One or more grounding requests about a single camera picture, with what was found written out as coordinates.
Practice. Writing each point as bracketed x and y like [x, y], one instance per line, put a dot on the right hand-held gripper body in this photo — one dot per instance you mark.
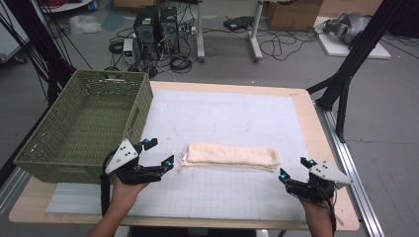
[329, 173]

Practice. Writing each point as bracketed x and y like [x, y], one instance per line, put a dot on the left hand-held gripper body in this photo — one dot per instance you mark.
[122, 157]

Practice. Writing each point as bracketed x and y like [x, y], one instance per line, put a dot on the green woven basket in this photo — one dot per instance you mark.
[92, 125]

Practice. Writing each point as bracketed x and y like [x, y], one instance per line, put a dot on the cream towel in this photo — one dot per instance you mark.
[230, 156]

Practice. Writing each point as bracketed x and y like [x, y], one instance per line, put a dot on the person's right hand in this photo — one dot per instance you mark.
[316, 208]

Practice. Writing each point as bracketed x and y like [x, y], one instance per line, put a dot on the person's left hand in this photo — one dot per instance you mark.
[126, 194]

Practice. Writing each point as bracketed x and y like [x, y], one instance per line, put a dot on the white grid mat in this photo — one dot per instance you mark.
[214, 112]

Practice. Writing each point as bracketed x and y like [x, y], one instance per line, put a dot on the white power supply unit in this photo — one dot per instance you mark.
[128, 51]

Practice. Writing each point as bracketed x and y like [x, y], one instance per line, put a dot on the large black computer tower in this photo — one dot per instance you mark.
[146, 33]

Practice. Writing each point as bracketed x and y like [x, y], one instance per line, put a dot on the slim black computer tower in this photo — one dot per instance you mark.
[170, 31]

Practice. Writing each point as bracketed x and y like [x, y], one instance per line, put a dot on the white desk leg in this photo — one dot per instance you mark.
[200, 33]
[255, 36]

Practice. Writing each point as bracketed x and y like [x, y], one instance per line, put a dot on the white floor board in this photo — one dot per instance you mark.
[372, 51]

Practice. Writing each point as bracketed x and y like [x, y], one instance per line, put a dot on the clear plastic bag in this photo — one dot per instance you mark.
[84, 23]

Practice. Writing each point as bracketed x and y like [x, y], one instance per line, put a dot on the grey robot head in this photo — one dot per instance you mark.
[351, 26]

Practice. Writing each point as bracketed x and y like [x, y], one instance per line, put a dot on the brown cardboard box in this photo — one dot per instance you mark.
[291, 15]

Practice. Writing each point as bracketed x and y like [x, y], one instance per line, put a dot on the flat black device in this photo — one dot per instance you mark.
[237, 23]

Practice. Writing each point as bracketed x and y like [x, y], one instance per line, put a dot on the aluminium rail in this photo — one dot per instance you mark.
[354, 171]
[11, 192]

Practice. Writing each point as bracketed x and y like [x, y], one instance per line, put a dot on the black metal frame stand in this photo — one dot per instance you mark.
[49, 56]
[357, 52]

